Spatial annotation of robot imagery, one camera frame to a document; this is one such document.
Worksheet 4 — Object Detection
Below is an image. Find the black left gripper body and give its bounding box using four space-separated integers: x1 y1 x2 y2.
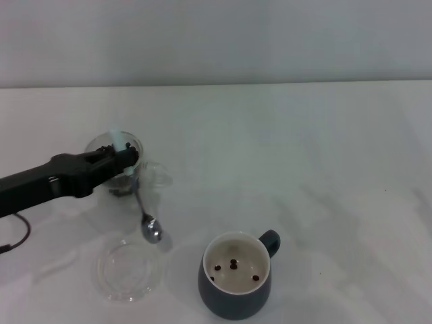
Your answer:
0 153 94 219

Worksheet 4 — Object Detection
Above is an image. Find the spoon with light blue handle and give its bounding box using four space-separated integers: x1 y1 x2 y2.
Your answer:
108 128 163 244

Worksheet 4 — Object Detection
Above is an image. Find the dark blue ceramic mug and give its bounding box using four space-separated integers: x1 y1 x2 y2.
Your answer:
198 229 281 321

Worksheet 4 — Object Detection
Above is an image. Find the double-walled clear glass cup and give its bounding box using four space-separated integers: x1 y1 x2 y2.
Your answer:
84 130 173 203

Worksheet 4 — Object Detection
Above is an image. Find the clear glass dish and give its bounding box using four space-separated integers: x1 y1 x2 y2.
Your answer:
96 238 165 303

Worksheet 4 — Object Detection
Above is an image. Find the dark left gripper cable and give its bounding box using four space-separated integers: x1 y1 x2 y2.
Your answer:
0 212 32 254

